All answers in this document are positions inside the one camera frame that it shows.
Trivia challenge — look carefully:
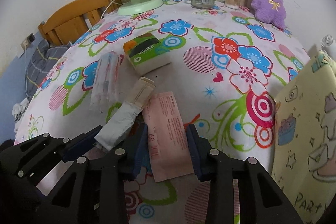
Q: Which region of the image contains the white tissue stack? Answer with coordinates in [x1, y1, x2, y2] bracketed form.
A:
[95, 77, 155, 151]

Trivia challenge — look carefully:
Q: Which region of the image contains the pink packet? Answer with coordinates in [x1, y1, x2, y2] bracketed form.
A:
[143, 92, 194, 182]

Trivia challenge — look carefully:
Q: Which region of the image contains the clear plastic straw pack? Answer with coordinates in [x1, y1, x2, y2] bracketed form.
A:
[90, 51, 122, 111]

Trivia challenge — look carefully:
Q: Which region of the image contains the green orange tissue pack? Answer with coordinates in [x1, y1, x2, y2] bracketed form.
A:
[123, 32, 171, 76]

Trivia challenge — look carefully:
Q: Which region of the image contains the crumpled white cloth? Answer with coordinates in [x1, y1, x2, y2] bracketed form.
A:
[12, 98, 29, 133]

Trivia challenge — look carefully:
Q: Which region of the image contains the yellow cartoon storage box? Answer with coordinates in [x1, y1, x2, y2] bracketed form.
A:
[272, 51, 335, 223]

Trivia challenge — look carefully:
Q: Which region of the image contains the blue bed sheet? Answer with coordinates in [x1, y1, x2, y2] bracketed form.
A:
[0, 32, 43, 143]

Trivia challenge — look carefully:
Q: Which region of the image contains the floral tablecloth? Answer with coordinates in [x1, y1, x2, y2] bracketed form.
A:
[14, 0, 312, 224]

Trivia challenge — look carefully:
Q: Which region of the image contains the grey plaid pillow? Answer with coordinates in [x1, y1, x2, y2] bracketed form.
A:
[26, 40, 70, 101]

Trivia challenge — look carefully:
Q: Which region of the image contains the white standing fan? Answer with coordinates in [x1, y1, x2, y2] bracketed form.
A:
[321, 35, 336, 60]

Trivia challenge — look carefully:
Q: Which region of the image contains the purple plush bunny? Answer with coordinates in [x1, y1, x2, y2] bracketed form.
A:
[251, 0, 286, 30]

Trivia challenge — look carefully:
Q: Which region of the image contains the wall power socket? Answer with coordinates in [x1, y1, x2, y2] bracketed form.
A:
[21, 33, 35, 51]

